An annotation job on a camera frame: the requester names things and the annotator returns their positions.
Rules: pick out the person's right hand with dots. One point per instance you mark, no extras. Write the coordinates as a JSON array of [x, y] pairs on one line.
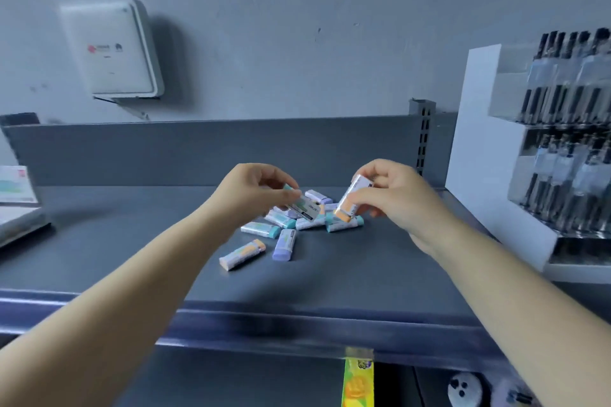
[[410, 204]]

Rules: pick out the person's left hand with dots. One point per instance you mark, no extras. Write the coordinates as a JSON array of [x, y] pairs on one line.
[[243, 197]]

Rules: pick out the person's right thumb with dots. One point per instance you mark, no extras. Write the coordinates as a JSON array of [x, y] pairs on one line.
[[371, 211]]

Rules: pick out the person's left thumb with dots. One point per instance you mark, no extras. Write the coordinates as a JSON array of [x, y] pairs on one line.
[[281, 198]]

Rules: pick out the orange eraser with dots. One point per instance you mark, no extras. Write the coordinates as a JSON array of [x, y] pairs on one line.
[[350, 201]]

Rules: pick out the teal eraser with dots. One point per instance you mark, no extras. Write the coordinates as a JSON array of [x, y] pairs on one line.
[[305, 206]]

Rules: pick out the person's left forearm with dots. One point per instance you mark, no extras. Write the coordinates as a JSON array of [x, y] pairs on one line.
[[110, 316]]

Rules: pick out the person's right forearm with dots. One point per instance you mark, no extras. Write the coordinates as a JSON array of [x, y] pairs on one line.
[[520, 316]]

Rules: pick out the pile of pastel erasers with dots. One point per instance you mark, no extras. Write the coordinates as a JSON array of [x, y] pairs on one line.
[[284, 244]]

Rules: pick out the grey metal shelf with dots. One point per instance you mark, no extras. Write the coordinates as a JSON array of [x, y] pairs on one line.
[[238, 383], [372, 278]]

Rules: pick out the grey slotted shelf upright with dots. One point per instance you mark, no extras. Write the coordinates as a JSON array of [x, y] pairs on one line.
[[422, 135]]

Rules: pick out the white display rack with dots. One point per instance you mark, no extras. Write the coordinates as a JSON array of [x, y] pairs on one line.
[[477, 158]]

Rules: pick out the yellow green snack packet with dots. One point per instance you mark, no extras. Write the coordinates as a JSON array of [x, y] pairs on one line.
[[357, 385]]

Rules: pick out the white round object with holes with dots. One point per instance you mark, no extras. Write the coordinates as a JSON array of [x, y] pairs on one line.
[[465, 390]]

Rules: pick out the rows of black pens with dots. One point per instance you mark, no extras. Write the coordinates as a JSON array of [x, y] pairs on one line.
[[556, 87]]

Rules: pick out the white flat box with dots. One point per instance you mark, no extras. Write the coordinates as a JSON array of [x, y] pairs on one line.
[[19, 223]]

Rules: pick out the white printed card pack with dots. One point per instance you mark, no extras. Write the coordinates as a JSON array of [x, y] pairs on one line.
[[14, 185]]

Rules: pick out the white wall-mounted router box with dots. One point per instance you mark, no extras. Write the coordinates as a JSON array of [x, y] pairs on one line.
[[112, 49]]

